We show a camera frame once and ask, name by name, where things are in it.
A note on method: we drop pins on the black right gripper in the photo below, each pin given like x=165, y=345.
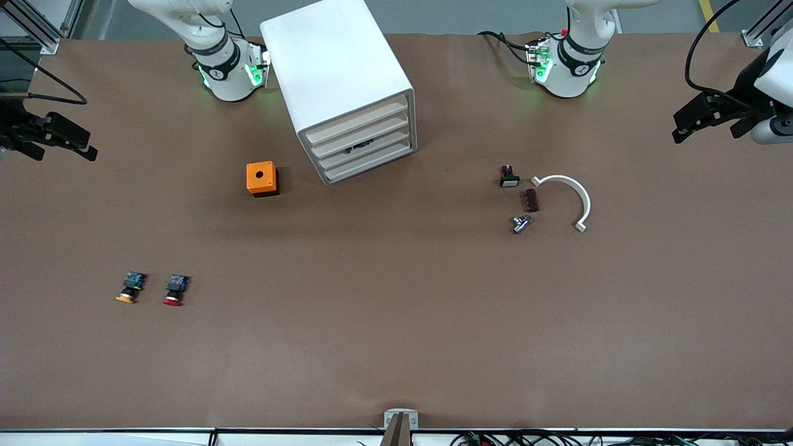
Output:
x=13, y=124

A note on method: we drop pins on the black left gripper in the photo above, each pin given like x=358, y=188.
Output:
x=742, y=99

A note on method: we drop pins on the white plastic drawer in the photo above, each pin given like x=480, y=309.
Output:
x=387, y=137
x=372, y=162
x=362, y=132
x=359, y=119

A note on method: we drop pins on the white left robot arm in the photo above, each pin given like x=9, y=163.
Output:
x=567, y=80

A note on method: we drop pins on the yellow push button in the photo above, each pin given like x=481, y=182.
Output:
x=131, y=285

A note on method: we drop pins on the red push button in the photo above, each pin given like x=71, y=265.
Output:
x=176, y=286

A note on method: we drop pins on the white drawer cabinet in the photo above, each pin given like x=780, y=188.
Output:
x=334, y=56

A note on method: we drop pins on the brown terminal block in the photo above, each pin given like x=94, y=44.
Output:
x=530, y=201

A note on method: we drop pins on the orange box with hole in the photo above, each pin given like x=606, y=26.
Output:
x=260, y=184

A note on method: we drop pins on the aluminium frame profile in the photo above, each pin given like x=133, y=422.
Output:
x=753, y=38
x=49, y=46

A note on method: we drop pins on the white curved plastic bracket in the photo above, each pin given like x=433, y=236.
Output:
x=573, y=184

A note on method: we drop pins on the black square white-faced switch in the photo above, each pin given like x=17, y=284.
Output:
x=509, y=179

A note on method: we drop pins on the silver key switch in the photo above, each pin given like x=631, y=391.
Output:
x=520, y=224

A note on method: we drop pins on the white table edge rail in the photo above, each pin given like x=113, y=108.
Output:
x=124, y=440

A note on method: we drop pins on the grey metal bracket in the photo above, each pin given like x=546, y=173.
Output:
x=389, y=416

